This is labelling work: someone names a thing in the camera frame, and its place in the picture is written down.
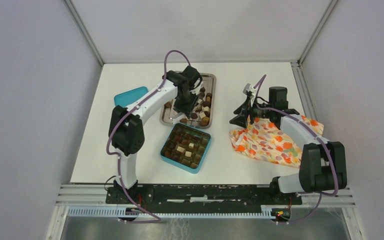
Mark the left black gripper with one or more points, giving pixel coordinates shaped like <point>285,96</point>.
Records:
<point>188,109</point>

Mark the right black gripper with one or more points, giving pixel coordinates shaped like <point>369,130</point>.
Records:
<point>243,113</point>

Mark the metal serving tongs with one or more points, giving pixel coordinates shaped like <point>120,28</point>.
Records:
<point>178,117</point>

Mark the teal chocolate box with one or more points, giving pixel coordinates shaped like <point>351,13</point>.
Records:
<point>186,148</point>

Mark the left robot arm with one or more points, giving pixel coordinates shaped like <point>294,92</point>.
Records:
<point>126,130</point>

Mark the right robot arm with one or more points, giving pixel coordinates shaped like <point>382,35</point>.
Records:
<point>323,163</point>

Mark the pile of assorted chocolates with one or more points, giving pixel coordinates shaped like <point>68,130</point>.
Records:
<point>200,116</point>

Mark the silver metal tray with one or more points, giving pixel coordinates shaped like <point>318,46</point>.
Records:
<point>208,81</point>

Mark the floral cloth bag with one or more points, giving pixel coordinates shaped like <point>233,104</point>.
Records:
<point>263,141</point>

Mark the teal box lid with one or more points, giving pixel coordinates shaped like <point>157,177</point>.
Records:
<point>128,97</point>

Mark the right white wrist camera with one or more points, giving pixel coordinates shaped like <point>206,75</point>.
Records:
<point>250,90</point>

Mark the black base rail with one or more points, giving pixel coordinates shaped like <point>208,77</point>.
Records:
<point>202,199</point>

